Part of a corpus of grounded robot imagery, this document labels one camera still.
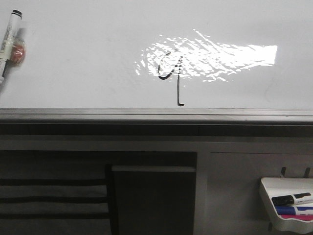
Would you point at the white whiteboard marker black cap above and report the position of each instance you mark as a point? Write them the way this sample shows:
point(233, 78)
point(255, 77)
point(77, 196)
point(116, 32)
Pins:
point(12, 49)

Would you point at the dark rectangular panel white top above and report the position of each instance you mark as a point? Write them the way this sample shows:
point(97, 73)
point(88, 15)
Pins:
point(155, 200)

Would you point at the white plastic marker tray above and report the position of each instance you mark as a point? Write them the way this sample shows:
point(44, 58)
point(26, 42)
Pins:
point(271, 187)

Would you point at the grey black striped fabric organizer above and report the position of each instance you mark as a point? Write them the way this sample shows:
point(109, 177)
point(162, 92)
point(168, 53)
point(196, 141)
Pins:
point(57, 205)

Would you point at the blue capped marker in tray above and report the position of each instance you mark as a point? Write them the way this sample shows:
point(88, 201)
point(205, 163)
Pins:
point(294, 210)

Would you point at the black capped marker in tray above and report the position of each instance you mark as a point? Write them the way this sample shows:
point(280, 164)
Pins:
point(293, 199)

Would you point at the pink marker in tray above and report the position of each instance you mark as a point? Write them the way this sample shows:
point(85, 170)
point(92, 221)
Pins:
point(299, 217)

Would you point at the white cabinet frame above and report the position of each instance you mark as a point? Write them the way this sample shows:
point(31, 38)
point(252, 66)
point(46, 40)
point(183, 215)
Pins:
point(229, 170)

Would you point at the white whiteboard with metal frame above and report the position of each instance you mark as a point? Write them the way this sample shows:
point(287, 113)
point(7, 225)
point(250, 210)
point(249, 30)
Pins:
point(170, 61)

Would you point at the left black wall hook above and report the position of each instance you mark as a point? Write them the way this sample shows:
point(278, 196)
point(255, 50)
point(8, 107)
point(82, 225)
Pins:
point(283, 172)

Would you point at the black wall hook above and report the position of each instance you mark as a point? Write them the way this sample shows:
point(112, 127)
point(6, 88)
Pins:
point(307, 172)
point(283, 172)

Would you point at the right black wall hook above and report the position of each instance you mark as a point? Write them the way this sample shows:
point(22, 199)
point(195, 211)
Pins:
point(307, 172)

